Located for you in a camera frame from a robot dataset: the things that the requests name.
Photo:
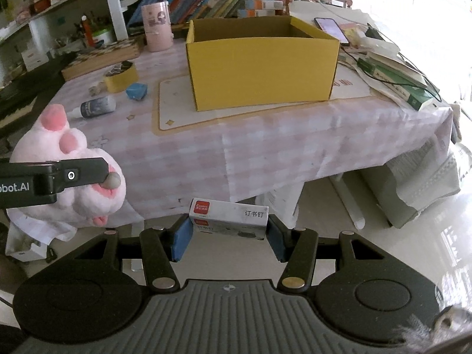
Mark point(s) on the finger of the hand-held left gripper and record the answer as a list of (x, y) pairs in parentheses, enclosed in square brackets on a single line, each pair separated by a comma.
[(84, 173)]

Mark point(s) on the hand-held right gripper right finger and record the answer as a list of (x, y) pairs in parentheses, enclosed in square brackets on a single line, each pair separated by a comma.
[(276, 241)]

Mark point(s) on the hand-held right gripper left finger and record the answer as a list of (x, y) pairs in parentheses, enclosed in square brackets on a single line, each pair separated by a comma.
[(182, 239)]

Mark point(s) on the pink plush toy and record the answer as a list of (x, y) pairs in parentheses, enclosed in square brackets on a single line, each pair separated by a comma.
[(40, 143)]

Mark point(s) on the white staples box red label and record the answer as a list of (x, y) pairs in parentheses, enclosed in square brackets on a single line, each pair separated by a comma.
[(228, 215)]

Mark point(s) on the dark ink bottle white cap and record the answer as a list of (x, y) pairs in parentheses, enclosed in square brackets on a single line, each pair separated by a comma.
[(97, 107)]

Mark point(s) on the small blue block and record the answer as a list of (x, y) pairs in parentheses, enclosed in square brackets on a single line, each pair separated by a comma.
[(136, 91)]

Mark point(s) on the yellow tape roll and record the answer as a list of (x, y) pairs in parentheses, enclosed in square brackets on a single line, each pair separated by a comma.
[(121, 81)]

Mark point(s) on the yellow cardboard box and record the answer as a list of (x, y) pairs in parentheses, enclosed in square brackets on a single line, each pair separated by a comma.
[(258, 70)]

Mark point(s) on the white table leg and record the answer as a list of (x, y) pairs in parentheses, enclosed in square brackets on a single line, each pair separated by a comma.
[(348, 202)]

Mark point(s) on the black electronic keyboard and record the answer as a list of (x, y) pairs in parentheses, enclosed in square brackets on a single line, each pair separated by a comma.
[(22, 88)]

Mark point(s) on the wooden chessboard box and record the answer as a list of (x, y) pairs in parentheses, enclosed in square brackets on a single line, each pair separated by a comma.
[(103, 57)]

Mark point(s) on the white storage box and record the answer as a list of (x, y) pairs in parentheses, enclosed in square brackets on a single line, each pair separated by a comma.
[(34, 60)]

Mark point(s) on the white holder with pens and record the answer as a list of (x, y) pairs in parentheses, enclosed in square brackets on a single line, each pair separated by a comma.
[(66, 43)]

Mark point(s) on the white jar green lid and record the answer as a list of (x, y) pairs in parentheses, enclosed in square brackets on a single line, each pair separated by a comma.
[(103, 38)]

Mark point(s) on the pink cylinder pen holder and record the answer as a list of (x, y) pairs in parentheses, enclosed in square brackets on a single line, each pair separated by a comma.
[(158, 25)]

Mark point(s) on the white shelf unit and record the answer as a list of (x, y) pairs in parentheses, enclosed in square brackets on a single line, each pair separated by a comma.
[(112, 7)]

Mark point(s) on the green book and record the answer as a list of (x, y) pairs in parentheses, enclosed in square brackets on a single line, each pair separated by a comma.
[(405, 94)]

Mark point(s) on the row of colourful books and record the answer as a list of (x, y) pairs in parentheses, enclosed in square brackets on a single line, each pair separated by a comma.
[(206, 0)]

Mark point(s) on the white book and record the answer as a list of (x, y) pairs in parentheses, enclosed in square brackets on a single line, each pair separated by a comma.
[(398, 66)]

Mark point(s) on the black smartphone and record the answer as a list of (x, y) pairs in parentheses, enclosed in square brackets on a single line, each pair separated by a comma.
[(332, 29)]

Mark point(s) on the clear plastic case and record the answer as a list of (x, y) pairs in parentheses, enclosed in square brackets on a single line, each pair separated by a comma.
[(379, 45)]

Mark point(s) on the pink notepad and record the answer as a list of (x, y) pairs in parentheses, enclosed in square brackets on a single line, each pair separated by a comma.
[(350, 26)]

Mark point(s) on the small white orange box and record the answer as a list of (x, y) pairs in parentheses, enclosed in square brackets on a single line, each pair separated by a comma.
[(246, 13), (254, 4), (273, 5), (264, 13)]

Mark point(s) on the black power adapter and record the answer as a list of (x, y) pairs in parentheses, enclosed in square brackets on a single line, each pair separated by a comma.
[(373, 33)]

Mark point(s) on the white paper pile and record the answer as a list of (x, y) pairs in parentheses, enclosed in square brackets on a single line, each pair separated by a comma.
[(317, 9)]

